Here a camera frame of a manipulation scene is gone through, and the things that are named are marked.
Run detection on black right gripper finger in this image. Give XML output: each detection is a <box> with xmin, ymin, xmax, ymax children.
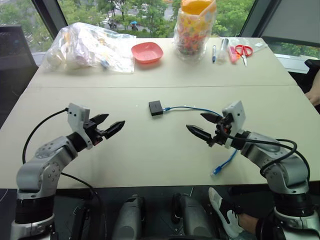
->
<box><xmin>185</xmin><ymin>124</ymin><xmax>214</xmax><ymax>146</ymax></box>
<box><xmin>200</xmin><ymin>112</ymin><xmax>223</xmax><ymax>124</ymax></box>

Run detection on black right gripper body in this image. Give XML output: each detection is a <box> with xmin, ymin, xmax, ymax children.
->
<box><xmin>210</xmin><ymin>113</ymin><xmax>235</xmax><ymax>147</ymax></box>

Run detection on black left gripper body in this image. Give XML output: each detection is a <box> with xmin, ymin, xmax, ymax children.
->
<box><xmin>83</xmin><ymin>119</ymin><xmax>106</xmax><ymax>148</ymax></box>

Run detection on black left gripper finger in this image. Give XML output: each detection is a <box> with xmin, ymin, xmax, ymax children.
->
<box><xmin>89</xmin><ymin>113</ymin><xmax>110</xmax><ymax>125</ymax></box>
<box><xmin>103</xmin><ymin>120</ymin><xmax>126</xmax><ymax>140</ymax></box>

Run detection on small black box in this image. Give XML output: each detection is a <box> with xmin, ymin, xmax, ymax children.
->
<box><xmin>148</xmin><ymin>100</ymin><xmax>165</xmax><ymax>118</ymax></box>

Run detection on clear plastic tube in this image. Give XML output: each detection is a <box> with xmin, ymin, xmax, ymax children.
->
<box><xmin>216</xmin><ymin>37</ymin><xmax>230</xmax><ymax>65</ymax></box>

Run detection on clear bag of white items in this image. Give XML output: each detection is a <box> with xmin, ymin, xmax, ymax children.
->
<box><xmin>41</xmin><ymin>21</ymin><xmax>137</xmax><ymax>75</ymax></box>

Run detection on white and black sneaker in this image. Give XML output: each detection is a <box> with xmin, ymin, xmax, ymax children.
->
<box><xmin>208</xmin><ymin>186</ymin><xmax>244</xmax><ymax>239</ymax></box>

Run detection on pink plastic bowl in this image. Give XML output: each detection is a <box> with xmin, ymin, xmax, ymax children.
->
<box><xmin>131</xmin><ymin>41</ymin><xmax>164</xmax><ymax>65</ymax></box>

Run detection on clear flat plastic bag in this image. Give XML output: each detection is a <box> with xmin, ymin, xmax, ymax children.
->
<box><xmin>227</xmin><ymin>36</ymin><xmax>264</xmax><ymax>55</ymax></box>

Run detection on colourful candy bag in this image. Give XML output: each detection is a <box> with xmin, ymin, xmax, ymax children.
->
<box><xmin>173</xmin><ymin>0</ymin><xmax>217</xmax><ymax>61</ymax></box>

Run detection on grey rounded robot leg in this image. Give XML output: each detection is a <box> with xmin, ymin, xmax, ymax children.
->
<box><xmin>171</xmin><ymin>192</ymin><xmax>214</xmax><ymax>240</ymax></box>
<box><xmin>117</xmin><ymin>194</ymin><xmax>146</xmax><ymax>240</ymax></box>

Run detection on person's bare leg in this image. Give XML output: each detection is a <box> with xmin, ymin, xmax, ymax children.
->
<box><xmin>237</xmin><ymin>212</ymin><xmax>266</xmax><ymax>240</ymax></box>

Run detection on black mesh chair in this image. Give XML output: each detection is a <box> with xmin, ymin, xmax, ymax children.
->
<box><xmin>0</xmin><ymin>24</ymin><xmax>40</xmax><ymax>128</ymax></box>

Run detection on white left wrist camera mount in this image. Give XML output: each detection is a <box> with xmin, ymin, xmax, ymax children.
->
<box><xmin>67</xmin><ymin>102</ymin><xmax>95</xmax><ymax>150</ymax></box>

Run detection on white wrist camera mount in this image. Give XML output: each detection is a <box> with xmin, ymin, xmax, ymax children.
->
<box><xmin>67</xmin><ymin>102</ymin><xmax>95</xmax><ymax>150</ymax></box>
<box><xmin>221</xmin><ymin>100</ymin><xmax>245</xmax><ymax>149</ymax></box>

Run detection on blue Ethernet cable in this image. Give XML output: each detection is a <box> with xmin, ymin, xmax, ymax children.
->
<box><xmin>161</xmin><ymin>105</ymin><xmax>239</xmax><ymax>178</ymax></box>

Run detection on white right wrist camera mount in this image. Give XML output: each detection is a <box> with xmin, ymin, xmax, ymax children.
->
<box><xmin>221</xmin><ymin>100</ymin><xmax>245</xmax><ymax>149</ymax></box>

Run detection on red-handled scissors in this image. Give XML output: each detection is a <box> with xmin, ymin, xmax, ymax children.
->
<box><xmin>234</xmin><ymin>44</ymin><xmax>254</xmax><ymax>68</ymax></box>

